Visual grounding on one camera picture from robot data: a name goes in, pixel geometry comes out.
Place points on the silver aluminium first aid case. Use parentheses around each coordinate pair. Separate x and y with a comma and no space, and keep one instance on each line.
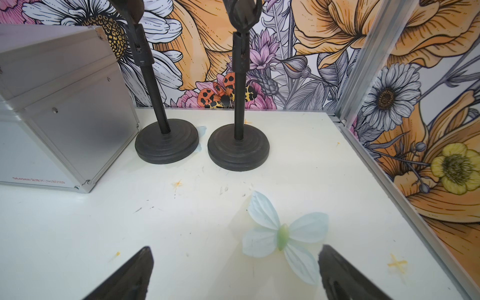
(66,113)

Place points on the black stand pole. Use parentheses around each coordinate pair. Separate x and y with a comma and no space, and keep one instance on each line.
(132,12)

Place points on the black round stand base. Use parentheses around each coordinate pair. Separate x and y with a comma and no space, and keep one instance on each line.
(232,154)

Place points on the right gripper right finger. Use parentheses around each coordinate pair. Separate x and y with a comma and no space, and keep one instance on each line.
(342,281)

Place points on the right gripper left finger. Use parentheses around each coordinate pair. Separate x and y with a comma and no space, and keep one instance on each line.
(130,281)

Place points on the black microphone clip pole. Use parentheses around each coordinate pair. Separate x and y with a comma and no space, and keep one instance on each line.
(243,15)

